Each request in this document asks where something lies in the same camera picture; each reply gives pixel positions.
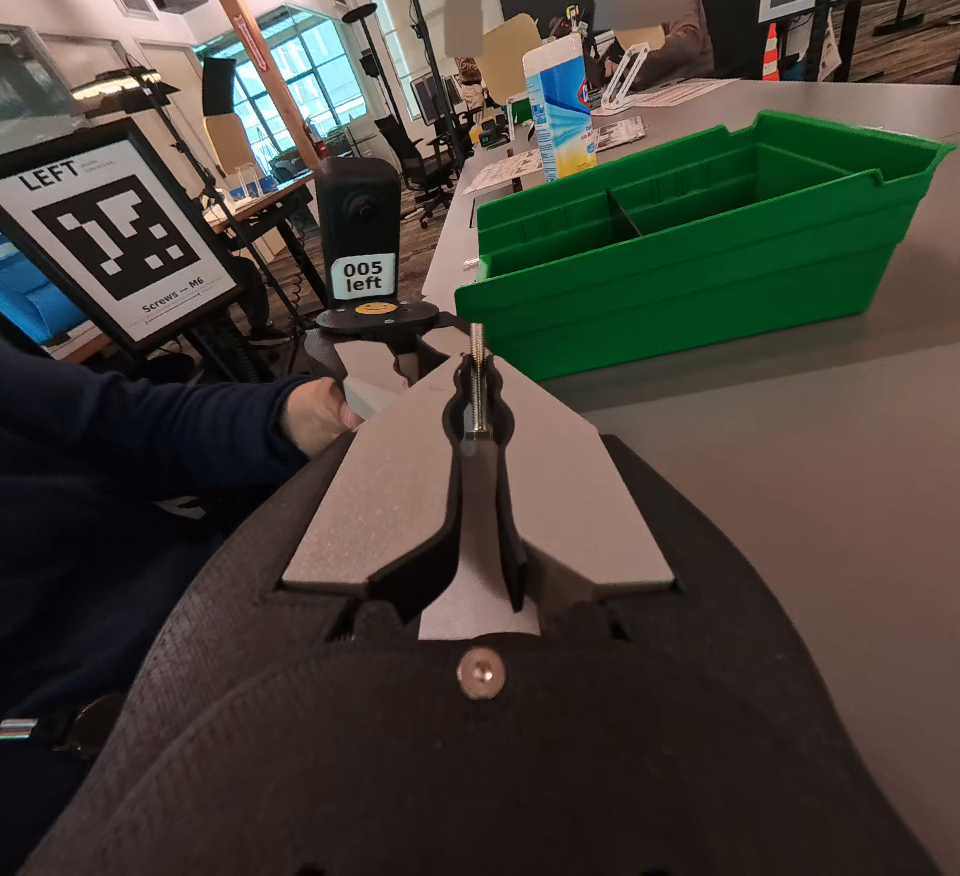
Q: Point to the person's left forearm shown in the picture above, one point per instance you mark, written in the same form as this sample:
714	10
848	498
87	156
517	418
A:
150	418

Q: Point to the silver bolt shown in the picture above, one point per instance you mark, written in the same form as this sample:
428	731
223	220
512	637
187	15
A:
478	381

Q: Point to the orange traffic cone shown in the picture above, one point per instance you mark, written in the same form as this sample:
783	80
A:
770	54

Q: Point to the black office chair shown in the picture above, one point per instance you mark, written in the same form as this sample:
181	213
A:
416	163

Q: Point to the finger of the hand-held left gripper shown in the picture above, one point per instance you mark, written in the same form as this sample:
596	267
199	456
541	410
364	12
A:
367	381

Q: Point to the printed paper booklet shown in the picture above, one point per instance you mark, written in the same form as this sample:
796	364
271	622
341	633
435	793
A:
619	133

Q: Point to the slanted wooden beam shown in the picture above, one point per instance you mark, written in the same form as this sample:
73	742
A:
240	28

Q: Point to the person's left hand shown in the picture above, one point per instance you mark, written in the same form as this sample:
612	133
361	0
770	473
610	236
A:
319	414

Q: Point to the cleaning wipes canister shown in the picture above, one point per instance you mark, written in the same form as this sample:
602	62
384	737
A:
559	118

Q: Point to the black floor lamp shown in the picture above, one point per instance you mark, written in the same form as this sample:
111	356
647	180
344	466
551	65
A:
369	50

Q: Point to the white printed paper sheet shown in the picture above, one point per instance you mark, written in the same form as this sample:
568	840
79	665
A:
675	94
502	174

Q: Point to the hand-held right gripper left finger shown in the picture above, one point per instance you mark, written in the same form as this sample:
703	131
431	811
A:
375	508

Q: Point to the black light stand tripod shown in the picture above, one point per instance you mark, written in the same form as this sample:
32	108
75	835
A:
127	84

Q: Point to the black bin divider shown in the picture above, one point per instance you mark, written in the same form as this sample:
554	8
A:
622	212

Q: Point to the white plastic stand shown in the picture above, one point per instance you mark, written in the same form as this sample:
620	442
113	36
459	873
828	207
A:
626	77

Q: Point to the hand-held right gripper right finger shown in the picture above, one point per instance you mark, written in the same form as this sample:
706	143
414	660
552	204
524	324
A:
570	508

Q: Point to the red fire extinguisher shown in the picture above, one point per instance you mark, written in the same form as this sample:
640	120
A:
310	137

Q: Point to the green plastic parts bin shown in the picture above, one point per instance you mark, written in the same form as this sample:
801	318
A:
675	291

